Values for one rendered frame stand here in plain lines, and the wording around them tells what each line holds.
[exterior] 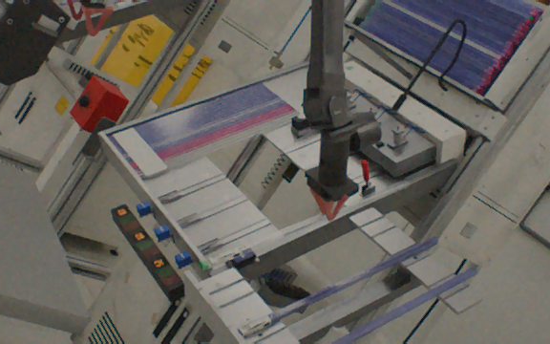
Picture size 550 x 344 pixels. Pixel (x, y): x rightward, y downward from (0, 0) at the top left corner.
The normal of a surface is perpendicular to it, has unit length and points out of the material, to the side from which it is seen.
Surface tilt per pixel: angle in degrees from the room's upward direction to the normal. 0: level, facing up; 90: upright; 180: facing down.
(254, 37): 90
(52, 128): 90
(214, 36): 90
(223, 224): 45
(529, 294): 89
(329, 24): 68
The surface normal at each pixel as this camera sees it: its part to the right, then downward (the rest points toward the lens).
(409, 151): -0.04, -0.82
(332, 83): 0.51, -0.02
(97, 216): 0.55, 0.46
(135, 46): -0.62, -0.34
